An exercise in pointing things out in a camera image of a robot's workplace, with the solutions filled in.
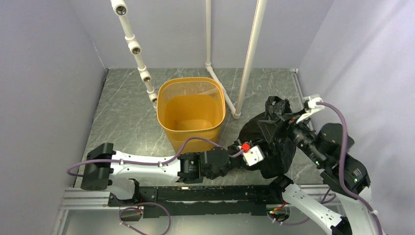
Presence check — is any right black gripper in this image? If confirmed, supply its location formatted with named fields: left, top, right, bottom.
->
left=256, top=107, right=325, bottom=165

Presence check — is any black trash bag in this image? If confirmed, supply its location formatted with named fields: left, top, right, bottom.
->
left=238, top=96, right=296, bottom=179

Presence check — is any yellow plastic trash bin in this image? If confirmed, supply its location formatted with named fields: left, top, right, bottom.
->
left=157, top=77, right=226, bottom=153

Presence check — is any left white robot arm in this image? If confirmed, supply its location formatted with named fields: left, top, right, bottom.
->
left=80, top=143, right=248, bottom=206

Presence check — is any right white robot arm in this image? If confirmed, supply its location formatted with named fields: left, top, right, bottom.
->
left=258, top=114, right=384, bottom=235

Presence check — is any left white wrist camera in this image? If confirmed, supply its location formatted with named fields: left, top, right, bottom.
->
left=240, top=142, right=265, bottom=166

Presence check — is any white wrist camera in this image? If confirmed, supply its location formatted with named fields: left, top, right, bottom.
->
left=240, top=142, right=265, bottom=166
left=296, top=94, right=325, bottom=123

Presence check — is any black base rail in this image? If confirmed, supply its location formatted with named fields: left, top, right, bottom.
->
left=108, top=185, right=283, bottom=218

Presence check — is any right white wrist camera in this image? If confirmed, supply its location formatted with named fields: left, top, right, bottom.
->
left=296, top=94, right=325, bottom=123

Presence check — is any aluminium side rail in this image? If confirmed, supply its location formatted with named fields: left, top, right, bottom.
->
left=290, top=68, right=354, bottom=235

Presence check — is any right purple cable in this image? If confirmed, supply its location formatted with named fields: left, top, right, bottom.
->
left=266, top=101, right=385, bottom=235

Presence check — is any white PVC pipe frame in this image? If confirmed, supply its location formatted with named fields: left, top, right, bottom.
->
left=111, top=0, right=267, bottom=119

